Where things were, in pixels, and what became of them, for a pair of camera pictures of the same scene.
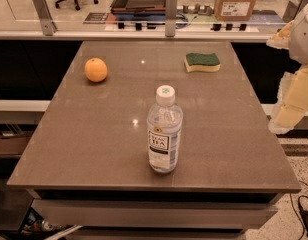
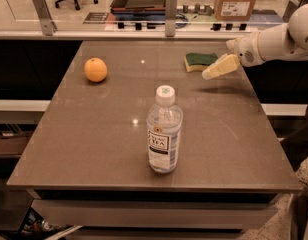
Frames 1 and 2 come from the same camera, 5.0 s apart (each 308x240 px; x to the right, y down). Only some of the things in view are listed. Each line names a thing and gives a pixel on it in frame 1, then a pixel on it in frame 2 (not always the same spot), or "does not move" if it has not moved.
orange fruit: [95, 69] does not move
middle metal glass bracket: [171, 5] does not move
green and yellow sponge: [201, 62] does not move
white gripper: [302, 41] → [248, 50]
